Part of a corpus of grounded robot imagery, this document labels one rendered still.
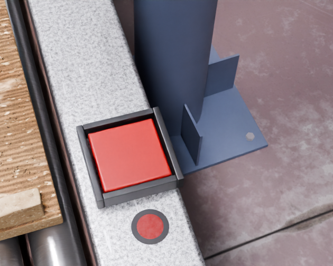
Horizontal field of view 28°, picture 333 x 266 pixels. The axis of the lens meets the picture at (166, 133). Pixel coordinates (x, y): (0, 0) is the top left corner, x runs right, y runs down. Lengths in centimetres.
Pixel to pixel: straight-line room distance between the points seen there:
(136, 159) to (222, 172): 106
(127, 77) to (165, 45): 72
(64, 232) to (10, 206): 6
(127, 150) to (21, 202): 11
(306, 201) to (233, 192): 17
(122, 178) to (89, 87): 11
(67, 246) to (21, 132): 11
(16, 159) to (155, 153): 12
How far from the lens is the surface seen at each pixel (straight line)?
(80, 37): 67
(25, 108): 60
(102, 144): 58
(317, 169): 167
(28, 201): 52
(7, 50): 64
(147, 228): 56
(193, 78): 147
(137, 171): 56
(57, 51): 66
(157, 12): 129
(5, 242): 56
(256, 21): 191
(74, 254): 55
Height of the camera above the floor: 143
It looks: 59 degrees down
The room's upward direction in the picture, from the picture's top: 4 degrees clockwise
